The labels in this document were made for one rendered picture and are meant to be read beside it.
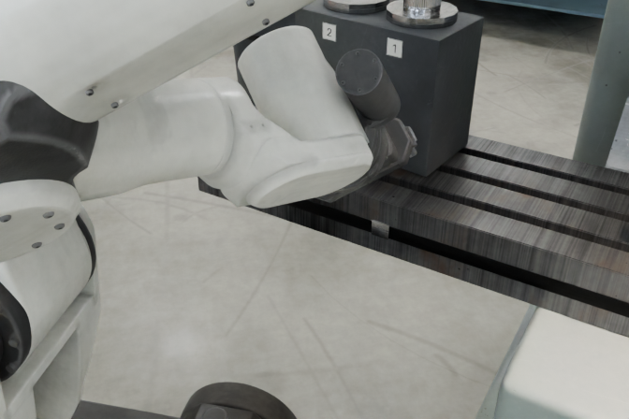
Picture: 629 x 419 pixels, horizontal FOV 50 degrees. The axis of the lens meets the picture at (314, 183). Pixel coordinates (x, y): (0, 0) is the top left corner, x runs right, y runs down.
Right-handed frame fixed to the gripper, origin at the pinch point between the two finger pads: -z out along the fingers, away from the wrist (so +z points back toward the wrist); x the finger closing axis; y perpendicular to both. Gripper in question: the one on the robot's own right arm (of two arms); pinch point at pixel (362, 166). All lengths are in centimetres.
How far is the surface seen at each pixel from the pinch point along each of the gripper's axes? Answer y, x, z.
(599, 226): -16.5, 20.5, -12.5
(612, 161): -8.4, 30.5, -35.9
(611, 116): -1, 36, -47
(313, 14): 23.6, 1.9, -9.6
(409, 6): 17.2, 13.1, -7.8
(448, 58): 9.1, 14.3, -8.5
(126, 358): 6, -94, -104
